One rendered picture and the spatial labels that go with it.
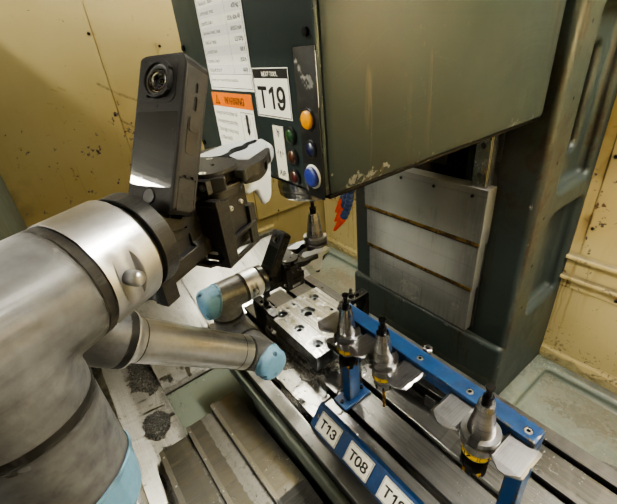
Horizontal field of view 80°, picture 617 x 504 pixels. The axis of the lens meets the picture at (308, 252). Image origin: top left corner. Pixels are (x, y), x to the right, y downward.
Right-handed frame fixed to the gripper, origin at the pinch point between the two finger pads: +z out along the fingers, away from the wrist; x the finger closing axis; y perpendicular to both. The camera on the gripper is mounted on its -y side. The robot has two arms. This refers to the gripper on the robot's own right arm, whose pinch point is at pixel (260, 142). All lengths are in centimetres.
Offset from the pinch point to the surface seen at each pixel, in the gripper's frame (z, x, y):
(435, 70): 31.6, 14.6, -3.3
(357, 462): 13, 5, 79
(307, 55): 12.5, 1.1, -7.5
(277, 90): 16.4, -5.7, -3.2
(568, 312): 97, 61, 86
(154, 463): 6, -62, 106
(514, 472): 4, 33, 50
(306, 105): 13.0, 0.2, -1.6
